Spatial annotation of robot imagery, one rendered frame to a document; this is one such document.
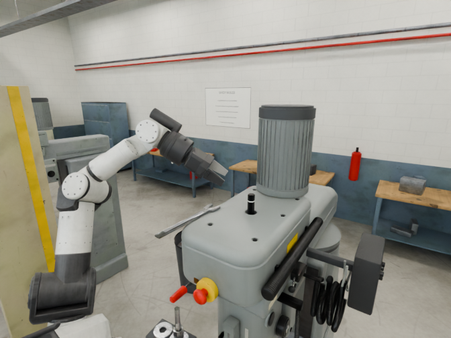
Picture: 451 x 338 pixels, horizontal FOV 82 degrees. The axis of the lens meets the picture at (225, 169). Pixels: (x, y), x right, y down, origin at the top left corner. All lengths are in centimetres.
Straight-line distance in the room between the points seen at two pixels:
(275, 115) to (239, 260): 49
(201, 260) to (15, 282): 190
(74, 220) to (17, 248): 153
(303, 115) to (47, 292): 88
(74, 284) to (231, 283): 43
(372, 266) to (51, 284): 95
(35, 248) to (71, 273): 157
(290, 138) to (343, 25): 426
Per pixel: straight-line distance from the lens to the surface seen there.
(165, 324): 154
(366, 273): 104
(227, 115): 586
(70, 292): 86
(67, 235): 86
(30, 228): 234
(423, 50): 490
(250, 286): 69
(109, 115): 789
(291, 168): 92
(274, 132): 90
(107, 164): 83
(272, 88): 533
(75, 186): 83
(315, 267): 129
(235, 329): 96
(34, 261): 245
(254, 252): 65
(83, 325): 87
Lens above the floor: 225
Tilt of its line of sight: 16 degrees down
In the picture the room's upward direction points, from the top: straight up
